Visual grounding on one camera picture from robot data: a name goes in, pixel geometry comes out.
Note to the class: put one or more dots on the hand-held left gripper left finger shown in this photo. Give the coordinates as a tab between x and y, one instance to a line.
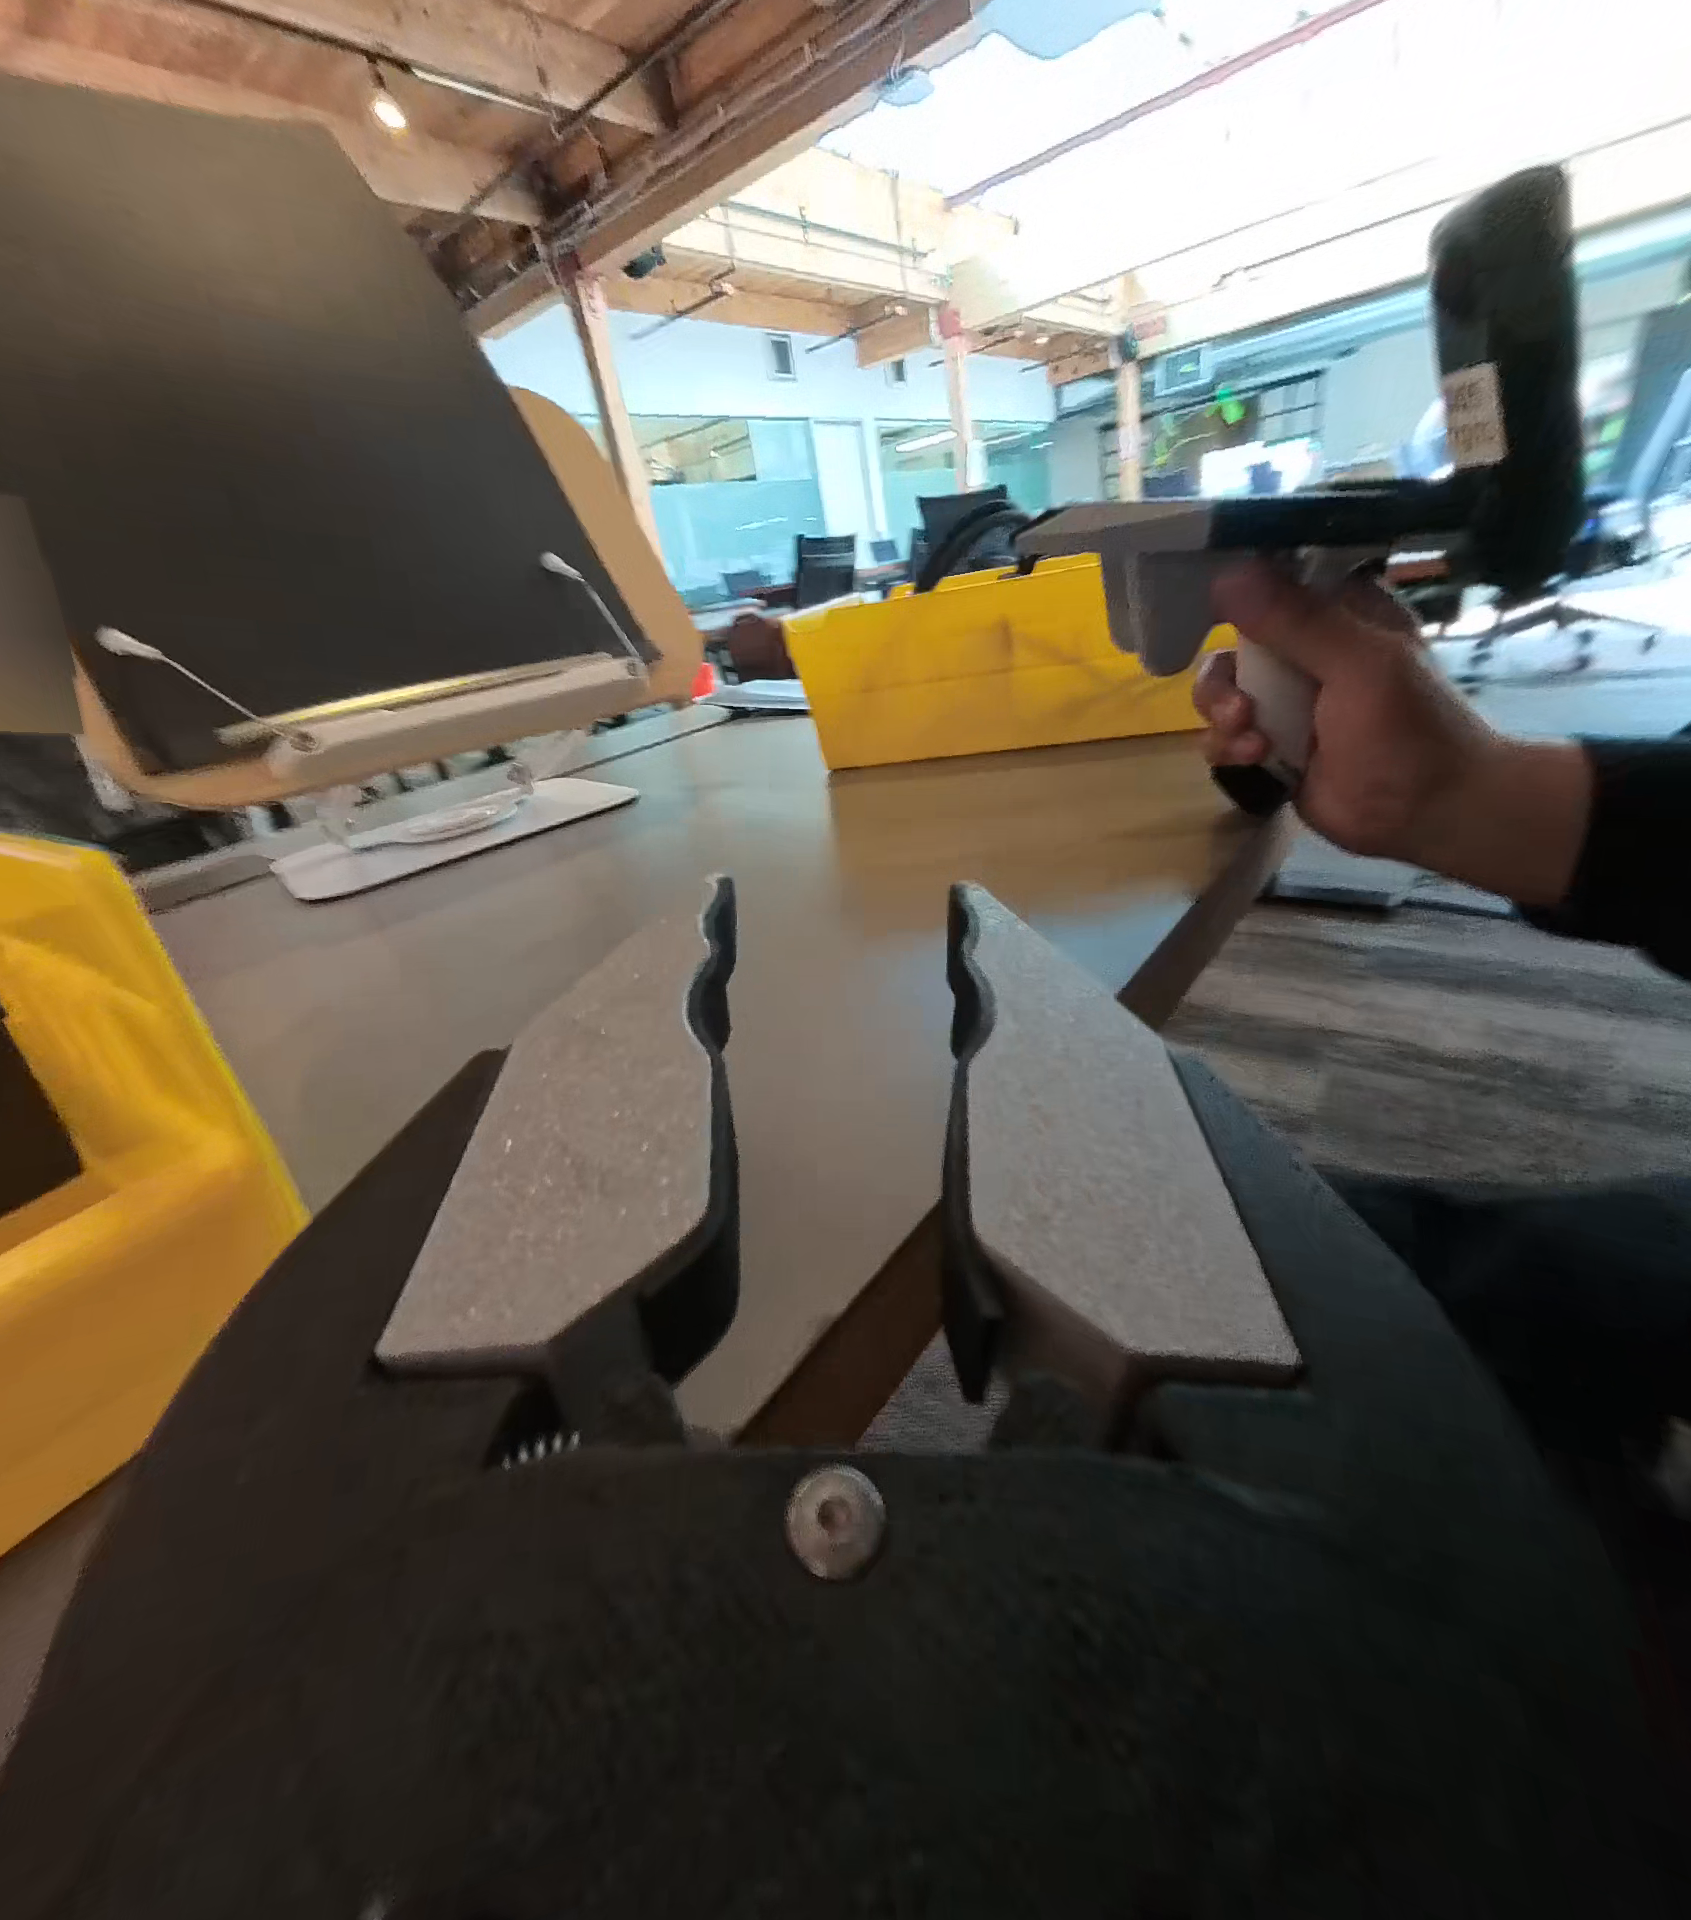
575	1170

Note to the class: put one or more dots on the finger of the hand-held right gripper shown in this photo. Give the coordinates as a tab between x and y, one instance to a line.
1145	578

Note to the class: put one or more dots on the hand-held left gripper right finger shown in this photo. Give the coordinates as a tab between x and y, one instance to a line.
1101	1199

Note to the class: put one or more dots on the person's right hand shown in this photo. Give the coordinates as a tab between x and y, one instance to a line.
1414	766

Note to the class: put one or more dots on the yellow plastic bin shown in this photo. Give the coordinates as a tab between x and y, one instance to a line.
79	1351
996	675

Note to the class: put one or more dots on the white tipped thin rod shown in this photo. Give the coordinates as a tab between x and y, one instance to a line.
560	568
125	645

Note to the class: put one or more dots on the black monitor with silver stand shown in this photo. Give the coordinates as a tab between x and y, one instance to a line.
231	421

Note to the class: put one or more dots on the ceiling spot lamp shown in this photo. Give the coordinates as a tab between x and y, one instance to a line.
387	107

